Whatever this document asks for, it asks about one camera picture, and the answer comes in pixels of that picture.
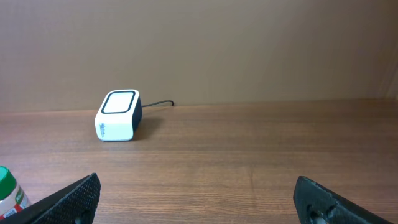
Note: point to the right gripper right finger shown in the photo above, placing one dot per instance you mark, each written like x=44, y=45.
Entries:
x=315, y=203

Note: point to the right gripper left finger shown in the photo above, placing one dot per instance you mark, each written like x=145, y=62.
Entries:
x=74, y=204

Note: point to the green lid jar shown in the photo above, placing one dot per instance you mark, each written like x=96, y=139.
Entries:
x=12, y=196

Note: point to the white barcode scanner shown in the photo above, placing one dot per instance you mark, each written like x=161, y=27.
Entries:
x=119, y=116

